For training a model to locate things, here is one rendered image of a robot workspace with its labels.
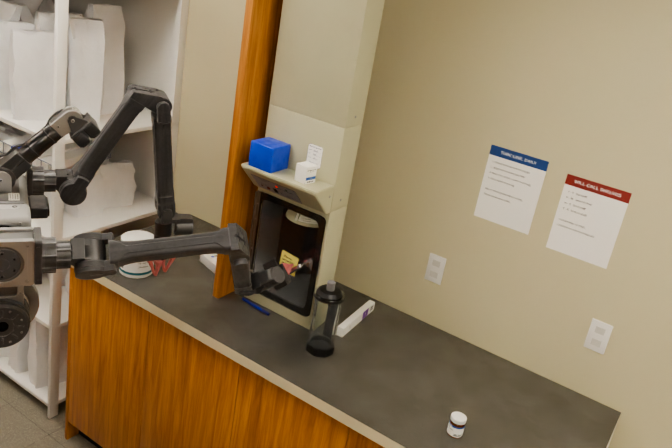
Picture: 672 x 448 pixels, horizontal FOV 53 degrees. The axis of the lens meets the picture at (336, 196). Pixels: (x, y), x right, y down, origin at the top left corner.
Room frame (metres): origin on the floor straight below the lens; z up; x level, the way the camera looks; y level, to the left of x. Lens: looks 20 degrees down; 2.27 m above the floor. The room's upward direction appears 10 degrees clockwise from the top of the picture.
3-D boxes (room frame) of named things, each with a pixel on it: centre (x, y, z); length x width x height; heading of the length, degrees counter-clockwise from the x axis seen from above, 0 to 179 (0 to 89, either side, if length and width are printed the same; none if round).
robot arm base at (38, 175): (1.90, 0.90, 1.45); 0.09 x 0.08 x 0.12; 28
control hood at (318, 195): (2.18, 0.18, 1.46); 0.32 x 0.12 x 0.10; 60
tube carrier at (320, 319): (2.04, -0.04, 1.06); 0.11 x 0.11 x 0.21
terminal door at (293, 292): (2.23, 0.15, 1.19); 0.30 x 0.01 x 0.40; 60
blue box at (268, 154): (2.23, 0.25, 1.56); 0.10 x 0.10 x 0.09; 60
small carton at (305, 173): (2.15, 0.11, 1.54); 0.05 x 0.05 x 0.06; 53
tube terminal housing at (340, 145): (2.34, 0.09, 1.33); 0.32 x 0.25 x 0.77; 60
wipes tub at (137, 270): (2.36, 0.73, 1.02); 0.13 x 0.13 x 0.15
